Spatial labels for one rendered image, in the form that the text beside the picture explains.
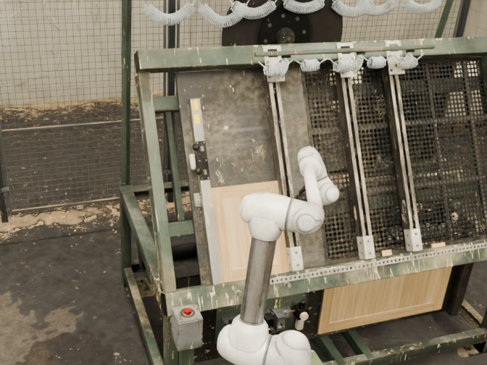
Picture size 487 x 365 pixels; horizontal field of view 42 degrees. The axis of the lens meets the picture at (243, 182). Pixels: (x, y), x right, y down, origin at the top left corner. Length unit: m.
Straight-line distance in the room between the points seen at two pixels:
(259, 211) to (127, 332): 2.08
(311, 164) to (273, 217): 0.53
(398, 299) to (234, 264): 1.30
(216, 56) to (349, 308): 1.74
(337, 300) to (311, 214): 1.56
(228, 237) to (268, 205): 0.85
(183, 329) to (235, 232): 0.60
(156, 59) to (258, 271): 1.23
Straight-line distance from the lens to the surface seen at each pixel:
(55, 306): 4.59
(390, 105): 3.71
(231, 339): 2.68
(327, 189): 2.94
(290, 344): 2.63
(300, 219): 2.39
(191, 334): 3.02
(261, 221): 2.45
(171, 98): 3.31
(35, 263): 5.03
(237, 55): 3.32
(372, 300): 4.04
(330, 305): 3.90
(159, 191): 3.15
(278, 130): 3.34
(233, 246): 3.27
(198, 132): 3.24
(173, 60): 3.22
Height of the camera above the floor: 2.85
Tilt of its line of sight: 28 degrees down
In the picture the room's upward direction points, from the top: 4 degrees clockwise
